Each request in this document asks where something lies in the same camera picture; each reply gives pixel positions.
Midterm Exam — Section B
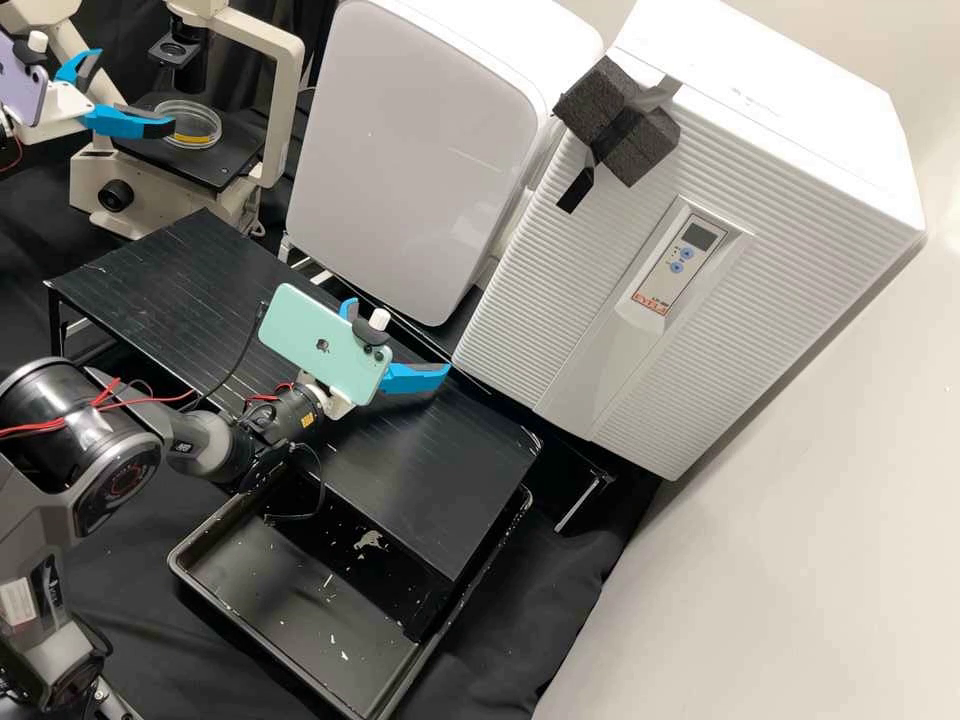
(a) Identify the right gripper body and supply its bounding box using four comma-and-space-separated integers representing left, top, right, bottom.
299, 372, 354, 419

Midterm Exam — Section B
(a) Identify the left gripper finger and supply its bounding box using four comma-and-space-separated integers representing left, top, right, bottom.
82, 104, 176, 143
56, 47, 105, 103

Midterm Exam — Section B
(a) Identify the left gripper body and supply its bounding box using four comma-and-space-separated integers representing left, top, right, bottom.
46, 80, 95, 130

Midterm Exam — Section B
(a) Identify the petri dish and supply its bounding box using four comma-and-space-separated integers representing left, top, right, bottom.
153, 98, 226, 150

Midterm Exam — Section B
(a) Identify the cream microscope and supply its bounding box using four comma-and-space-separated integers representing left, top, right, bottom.
16, 0, 307, 241

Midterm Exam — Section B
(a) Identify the black platform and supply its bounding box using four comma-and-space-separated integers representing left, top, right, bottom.
44, 208, 543, 583
277, 236, 618, 535

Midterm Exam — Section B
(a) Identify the white box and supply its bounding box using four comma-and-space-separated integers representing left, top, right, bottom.
284, 0, 606, 328

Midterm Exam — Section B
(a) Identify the black tray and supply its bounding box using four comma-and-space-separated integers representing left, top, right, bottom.
166, 479, 535, 720

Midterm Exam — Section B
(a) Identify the incubator door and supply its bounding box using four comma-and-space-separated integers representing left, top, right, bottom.
452, 56, 929, 483

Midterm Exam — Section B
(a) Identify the white incubator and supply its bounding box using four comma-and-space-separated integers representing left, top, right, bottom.
524, 0, 929, 241

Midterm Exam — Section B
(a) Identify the right wrist camera phone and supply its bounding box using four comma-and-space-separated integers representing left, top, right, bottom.
257, 283, 394, 410

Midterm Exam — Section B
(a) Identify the wrist camera phone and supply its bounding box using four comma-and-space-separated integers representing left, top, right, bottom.
0, 28, 54, 127
257, 283, 394, 410

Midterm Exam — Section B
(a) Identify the left wrist camera phone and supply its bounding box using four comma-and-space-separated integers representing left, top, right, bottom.
0, 28, 54, 127

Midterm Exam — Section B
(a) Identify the black cable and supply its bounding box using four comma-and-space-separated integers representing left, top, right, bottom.
179, 299, 273, 414

